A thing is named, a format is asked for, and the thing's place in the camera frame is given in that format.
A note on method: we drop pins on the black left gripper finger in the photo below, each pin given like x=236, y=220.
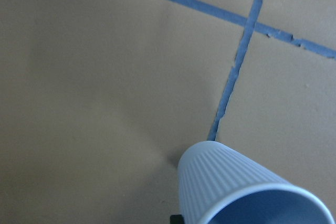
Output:
x=176, y=219

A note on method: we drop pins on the light blue ribbed cup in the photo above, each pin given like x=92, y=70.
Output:
x=220, y=185

